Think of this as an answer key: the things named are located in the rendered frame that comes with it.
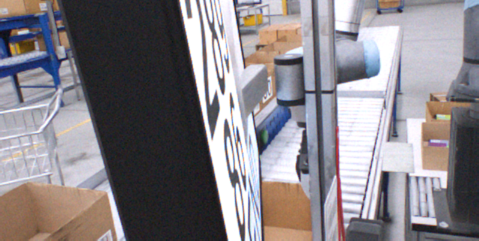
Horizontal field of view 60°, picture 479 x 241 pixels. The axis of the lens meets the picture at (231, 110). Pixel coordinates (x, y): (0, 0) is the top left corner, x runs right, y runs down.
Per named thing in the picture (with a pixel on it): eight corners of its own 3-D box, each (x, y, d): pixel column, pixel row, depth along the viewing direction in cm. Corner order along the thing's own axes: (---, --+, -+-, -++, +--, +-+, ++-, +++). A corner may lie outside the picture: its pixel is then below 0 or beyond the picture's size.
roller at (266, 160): (373, 179, 169) (373, 168, 168) (254, 168, 190) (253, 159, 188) (374, 174, 173) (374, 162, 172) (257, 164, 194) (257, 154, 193)
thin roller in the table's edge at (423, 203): (428, 216, 132) (423, 177, 157) (421, 215, 133) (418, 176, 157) (427, 221, 133) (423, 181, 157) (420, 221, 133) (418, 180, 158)
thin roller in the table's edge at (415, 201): (419, 215, 133) (416, 176, 158) (412, 215, 134) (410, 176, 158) (419, 221, 134) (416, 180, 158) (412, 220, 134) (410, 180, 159)
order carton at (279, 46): (298, 75, 280) (296, 50, 275) (257, 75, 292) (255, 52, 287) (310, 63, 314) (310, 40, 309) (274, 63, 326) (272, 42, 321)
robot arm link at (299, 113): (323, 103, 93) (282, 107, 97) (326, 123, 94) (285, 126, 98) (330, 93, 101) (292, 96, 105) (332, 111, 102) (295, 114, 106)
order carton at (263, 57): (282, 90, 246) (280, 63, 241) (236, 90, 257) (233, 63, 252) (298, 75, 280) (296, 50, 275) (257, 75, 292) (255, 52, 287)
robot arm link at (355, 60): (364, 34, 102) (315, 44, 102) (383, 39, 91) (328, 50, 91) (368, 70, 105) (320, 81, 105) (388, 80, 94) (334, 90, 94)
